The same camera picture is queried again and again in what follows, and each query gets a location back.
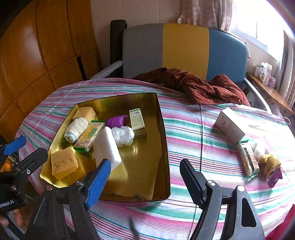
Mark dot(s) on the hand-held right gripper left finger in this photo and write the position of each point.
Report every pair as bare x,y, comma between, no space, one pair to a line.
99,182

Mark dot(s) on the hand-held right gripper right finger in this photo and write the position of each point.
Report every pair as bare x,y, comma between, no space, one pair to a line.
191,177

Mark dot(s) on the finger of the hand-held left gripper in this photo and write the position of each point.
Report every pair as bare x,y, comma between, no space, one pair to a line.
15,145
34,158

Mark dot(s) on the yellow sponge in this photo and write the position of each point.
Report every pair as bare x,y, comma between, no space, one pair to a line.
64,161
85,113

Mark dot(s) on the white foam block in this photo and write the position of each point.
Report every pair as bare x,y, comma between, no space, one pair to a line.
106,145

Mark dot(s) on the green cracker packet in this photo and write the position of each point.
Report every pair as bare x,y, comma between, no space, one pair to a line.
249,161
89,136

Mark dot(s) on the gold metal tin box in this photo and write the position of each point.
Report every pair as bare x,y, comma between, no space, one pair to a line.
143,161

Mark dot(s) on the white towel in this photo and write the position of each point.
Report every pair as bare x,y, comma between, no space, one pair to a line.
76,130

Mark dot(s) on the white plastic bag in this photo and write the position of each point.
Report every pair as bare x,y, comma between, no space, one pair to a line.
123,136
260,148

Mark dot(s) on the purple plastic bag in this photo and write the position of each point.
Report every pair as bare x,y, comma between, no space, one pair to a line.
116,121

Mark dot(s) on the white cardboard box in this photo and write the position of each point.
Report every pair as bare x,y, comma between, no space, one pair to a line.
230,124

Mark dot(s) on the small cream green box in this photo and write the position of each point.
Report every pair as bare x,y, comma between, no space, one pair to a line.
136,120

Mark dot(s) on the yellow knit sock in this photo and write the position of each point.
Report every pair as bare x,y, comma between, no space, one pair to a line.
272,162

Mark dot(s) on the purple wrapper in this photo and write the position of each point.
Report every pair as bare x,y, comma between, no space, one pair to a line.
275,178

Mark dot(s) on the person's left hand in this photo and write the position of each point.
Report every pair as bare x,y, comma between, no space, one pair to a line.
18,218

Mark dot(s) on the pink green striped tablecloth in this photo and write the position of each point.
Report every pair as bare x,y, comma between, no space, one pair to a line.
207,143

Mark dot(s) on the brown red garment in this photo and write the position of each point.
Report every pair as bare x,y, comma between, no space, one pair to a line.
196,87

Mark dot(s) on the wooden wardrobe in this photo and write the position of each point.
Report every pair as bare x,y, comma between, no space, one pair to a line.
34,46

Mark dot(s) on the person's red clothing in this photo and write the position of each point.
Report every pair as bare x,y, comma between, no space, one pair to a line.
288,228

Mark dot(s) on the wooden side table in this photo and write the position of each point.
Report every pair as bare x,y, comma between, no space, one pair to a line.
265,90

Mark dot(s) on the small white container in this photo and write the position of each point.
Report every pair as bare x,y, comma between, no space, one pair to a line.
257,72

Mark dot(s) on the purple white box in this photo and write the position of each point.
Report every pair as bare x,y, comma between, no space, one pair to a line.
272,81

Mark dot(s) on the grey yellow blue chair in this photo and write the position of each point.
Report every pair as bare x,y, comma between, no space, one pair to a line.
184,50

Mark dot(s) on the tall white box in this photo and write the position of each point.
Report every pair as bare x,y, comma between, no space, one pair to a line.
266,71

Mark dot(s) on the pink patterned curtain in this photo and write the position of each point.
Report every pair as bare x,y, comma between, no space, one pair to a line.
288,69
198,11

